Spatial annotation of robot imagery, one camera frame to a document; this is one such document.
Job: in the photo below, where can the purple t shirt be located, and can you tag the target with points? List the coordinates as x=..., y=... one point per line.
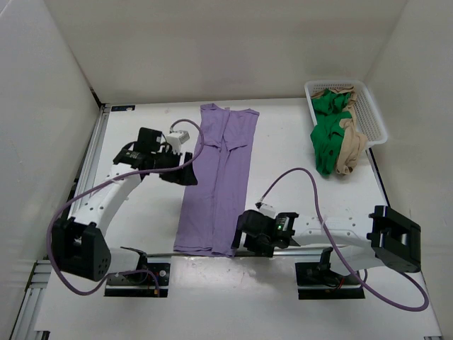
x=210, y=209

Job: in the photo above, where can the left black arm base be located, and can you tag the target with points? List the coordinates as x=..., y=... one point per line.
x=142, y=284

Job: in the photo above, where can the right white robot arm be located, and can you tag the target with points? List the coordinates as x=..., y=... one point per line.
x=383, y=238

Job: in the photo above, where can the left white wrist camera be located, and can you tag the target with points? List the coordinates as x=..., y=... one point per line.
x=176, y=138

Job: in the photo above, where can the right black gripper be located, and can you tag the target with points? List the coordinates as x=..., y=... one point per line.
x=265, y=250

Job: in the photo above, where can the white plastic basket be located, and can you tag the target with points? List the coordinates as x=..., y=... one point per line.
x=369, y=118

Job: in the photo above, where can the dark table label sticker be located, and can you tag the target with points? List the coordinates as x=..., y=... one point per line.
x=123, y=108

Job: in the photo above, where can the green t shirt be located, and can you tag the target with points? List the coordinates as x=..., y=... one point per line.
x=327, y=135

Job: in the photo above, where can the beige t shirt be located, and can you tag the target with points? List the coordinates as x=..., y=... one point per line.
x=354, y=141

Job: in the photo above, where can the aluminium frame rail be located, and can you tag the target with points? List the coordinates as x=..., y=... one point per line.
x=40, y=271

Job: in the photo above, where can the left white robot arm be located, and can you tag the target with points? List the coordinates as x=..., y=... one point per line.
x=78, y=243

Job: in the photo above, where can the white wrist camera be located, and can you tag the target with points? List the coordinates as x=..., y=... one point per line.
x=265, y=209
x=176, y=138

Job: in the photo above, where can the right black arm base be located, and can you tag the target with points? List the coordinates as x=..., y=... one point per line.
x=316, y=281

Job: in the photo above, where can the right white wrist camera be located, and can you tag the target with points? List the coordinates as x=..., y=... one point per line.
x=265, y=209

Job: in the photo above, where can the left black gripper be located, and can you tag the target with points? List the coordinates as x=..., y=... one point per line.
x=185, y=176

